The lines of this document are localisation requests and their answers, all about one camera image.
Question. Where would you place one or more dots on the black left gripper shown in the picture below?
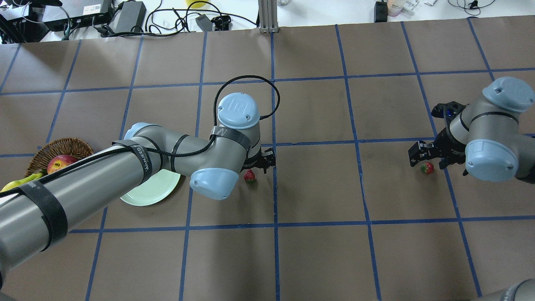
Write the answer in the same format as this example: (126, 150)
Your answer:
(265, 159)

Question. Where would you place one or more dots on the black box on desk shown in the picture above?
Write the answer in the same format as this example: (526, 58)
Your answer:
(380, 12)

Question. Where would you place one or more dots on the red yellow apple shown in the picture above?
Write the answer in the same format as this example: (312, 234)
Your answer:
(59, 162)

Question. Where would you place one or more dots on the aluminium frame post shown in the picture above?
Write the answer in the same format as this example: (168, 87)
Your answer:
(267, 16)

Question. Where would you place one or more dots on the small black adapter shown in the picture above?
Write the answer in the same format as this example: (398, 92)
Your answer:
(204, 23)

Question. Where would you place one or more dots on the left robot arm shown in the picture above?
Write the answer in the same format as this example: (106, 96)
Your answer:
(39, 214)

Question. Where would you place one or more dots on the black power adapter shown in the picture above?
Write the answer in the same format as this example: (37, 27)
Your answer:
(131, 16)

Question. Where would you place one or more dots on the brown wicker basket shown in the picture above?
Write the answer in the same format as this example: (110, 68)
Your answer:
(69, 146)

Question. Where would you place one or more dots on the red strawberry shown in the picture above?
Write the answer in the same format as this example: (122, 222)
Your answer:
(427, 168)
(249, 177)

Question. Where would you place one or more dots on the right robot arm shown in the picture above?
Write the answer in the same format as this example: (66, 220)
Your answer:
(484, 135)

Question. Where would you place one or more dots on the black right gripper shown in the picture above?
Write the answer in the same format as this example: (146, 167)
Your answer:
(444, 145)

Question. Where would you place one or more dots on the light green plate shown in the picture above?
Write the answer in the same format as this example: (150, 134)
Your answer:
(154, 190)

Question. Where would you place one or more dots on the white pink cup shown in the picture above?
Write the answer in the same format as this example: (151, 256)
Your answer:
(394, 7)

